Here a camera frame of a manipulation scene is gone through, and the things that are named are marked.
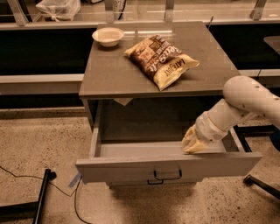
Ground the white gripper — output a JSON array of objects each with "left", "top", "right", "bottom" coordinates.
[{"left": 182, "top": 111, "right": 228, "bottom": 153}]

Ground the grey top drawer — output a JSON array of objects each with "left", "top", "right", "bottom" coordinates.
[{"left": 76, "top": 99, "right": 262, "bottom": 183}]

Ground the grey drawer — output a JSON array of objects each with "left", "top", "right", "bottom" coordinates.
[
  {"left": 76, "top": 99, "right": 262, "bottom": 183},
  {"left": 106, "top": 178, "right": 205, "bottom": 189}
]

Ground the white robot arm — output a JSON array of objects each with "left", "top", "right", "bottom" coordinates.
[{"left": 182, "top": 76, "right": 280, "bottom": 153}]

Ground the grey drawer cabinet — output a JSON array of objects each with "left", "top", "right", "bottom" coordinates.
[{"left": 78, "top": 21, "right": 242, "bottom": 190}]

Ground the grey bottom drawer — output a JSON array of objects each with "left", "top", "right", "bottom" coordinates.
[{"left": 106, "top": 178, "right": 205, "bottom": 189}]

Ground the black stand leg right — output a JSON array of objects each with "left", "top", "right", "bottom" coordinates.
[{"left": 234, "top": 125, "right": 252, "bottom": 152}]

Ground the black stand leg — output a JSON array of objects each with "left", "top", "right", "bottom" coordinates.
[
  {"left": 0, "top": 169, "right": 56, "bottom": 224},
  {"left": 234, "top": 125, "right": 252, "bottom": 152}
]

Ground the black chair base leg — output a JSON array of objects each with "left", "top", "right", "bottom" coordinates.
[{"left": 243, "top": 175, "right": 280, "bottom": 200}]

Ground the brown yellow chip bag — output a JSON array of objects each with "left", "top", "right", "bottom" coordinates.
[{"left": 124, "top": 34, "right": 200, "bottom": 91}]

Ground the blue tape cross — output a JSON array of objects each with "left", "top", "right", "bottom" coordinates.
[{"left": 68, "top": 172, "right": 81, "bottom": 188}]

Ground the white paper bowl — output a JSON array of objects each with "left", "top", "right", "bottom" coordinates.
[{"left": 92, "top": 27, "right": 124, "bottom": 47}]

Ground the black stand leg left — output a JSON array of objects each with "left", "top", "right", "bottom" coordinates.
[{"left": 0, "top": 169, "right": 56, "bottom": 224}]

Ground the clear plastic bag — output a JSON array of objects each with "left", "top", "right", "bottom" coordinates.
[{"left": 36, "top": 0, "right": 81, "bottom": 21}]

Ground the black floor cable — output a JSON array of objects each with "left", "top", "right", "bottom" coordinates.
[{"left": 0, "top": 165, "right": 88, "bottom": 224}]

